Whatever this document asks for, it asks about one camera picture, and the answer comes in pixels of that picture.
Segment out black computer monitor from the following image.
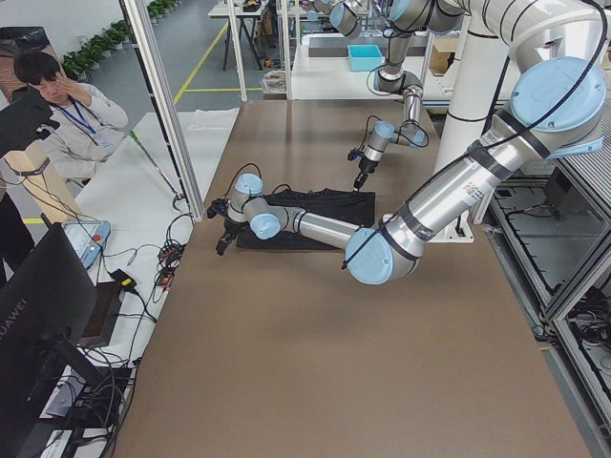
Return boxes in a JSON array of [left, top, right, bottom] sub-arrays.
[[1, 224, 120, 457]]

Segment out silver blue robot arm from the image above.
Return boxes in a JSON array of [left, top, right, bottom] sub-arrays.
[[212, 1, 608, 284], [348, 1, 464, 192]]

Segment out potted green plants row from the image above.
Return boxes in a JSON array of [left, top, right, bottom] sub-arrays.
[[61, 1, 184, 81]]

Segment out seated person in background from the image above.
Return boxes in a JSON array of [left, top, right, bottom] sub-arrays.
[[13, 51, 129, 182]]

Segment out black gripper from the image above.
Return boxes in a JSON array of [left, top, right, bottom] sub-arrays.
[[353, 156, 378, 191], [216, 217, 246, 256]]

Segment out blue plastic bin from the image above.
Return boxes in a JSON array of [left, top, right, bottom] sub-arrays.
[[348, 44, 384, 73]]

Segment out metal reacher grabber tool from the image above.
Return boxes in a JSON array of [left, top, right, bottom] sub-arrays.
[[129, 130, 185, 211]]

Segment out white central mounting column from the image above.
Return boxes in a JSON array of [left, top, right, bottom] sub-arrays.
[[403, 0, 516, 244]]

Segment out red black power strip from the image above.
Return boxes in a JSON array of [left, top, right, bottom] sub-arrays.
[[155, 241, 186, 291]]

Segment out blue teach pendant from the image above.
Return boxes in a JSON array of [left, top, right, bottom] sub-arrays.
[[61, 220, 111, 268]]

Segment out aluminium frame post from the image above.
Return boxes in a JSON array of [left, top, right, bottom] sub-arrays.
[[118, 0, 205, 221]]

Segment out black printed t-shirt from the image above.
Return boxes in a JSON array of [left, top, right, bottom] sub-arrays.
[[237, 188, 376, 251]]

